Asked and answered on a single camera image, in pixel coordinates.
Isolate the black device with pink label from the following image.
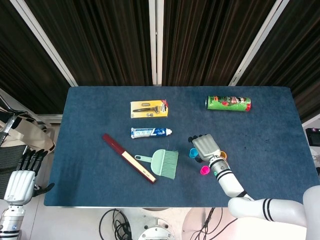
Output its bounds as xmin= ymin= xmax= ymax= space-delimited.
xmin=305 ymin=127 xmax=320 ymax=146

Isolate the white frame post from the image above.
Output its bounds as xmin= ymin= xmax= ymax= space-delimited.
xmin=228 ymin=0 xmax=284 ymax=87
xmin=148 ymin=0 xmax=164 ymax=86
xmin=9 ymin=0 xmax=79 ymax=87

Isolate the mint green hand brush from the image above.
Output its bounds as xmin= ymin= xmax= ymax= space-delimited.
xmin=134 ymin=148 xmax=180 ymax=180

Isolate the yellow razor blister pack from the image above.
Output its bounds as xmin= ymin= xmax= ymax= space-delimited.
xmin=129 ymin=99 xmax=170 ymax=119

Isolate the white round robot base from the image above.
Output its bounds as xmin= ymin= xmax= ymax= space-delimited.
xmin=137 ymin=217 xmax=176 ymax=240

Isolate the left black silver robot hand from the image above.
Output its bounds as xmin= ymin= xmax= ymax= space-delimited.
xmin=3 ymin=149 xmax=55 ymax=206

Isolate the dark brown curtain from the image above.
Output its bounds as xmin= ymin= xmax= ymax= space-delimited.
xmin=0 ymin=0 xmax=320 ymax=123

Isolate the red and cream stick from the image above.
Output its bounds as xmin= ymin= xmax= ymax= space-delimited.
xmin=102 ymin=133 xmax=157 ymax=184

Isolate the black mesh chair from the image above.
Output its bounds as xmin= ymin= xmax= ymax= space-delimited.
xmin=0 ymin=144 xmax=29 ymax=200

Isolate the black cable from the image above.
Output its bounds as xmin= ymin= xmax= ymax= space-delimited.
xmin=99 ymin=208 xmax=132 ymax=240
xmin=191 ymin=207 xmax=223 ymax=240

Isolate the white blue toothpaste tube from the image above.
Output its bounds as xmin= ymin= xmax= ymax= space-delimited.
xmin=130 ymin=126 xmax=173 ymax=140

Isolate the green chip can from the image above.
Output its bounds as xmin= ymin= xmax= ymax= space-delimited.
xmin=204 ymin=95 xmax=253 ymax=112

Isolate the blue fabric table mat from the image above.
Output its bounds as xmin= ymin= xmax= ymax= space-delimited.
xmin=43 ymin=86 xmax=320 ymax=208

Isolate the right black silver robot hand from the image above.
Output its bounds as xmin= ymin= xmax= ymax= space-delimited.
xmin=187 ymin=134 xmax=222 ymax=165

